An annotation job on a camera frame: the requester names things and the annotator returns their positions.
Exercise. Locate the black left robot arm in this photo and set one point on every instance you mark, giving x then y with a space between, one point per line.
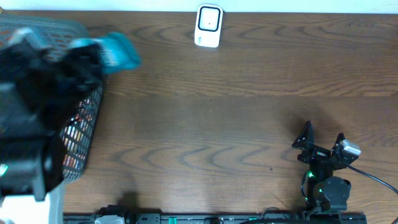
32 153

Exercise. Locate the blue mouthwash bottle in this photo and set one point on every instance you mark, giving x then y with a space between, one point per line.
116 51

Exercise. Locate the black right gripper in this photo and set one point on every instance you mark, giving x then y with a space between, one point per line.
316 152

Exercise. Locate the black mounting rail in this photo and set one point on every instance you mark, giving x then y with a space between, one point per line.
116 214

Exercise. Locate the white barcode scanner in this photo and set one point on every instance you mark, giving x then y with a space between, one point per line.
208 26

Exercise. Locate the grey plastic shopping basket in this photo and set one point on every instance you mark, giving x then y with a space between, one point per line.
77 136

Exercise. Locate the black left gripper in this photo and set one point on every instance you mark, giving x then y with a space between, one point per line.
74 74

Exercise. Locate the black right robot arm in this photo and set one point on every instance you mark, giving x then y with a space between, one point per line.
325 192

